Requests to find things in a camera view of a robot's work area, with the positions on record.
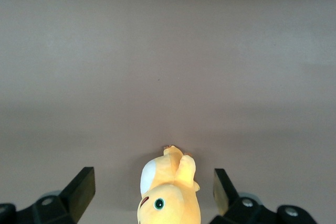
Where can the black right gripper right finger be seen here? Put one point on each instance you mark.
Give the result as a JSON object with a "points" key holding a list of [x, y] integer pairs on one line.
{"points": [[249, 213]]}

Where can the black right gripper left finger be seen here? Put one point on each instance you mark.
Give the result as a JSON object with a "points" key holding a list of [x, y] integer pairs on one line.
{"points": [[52, 211]]}

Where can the yellow plush toy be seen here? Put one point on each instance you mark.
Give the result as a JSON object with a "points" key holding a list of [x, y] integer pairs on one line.
{"points": [[178, 174]]}

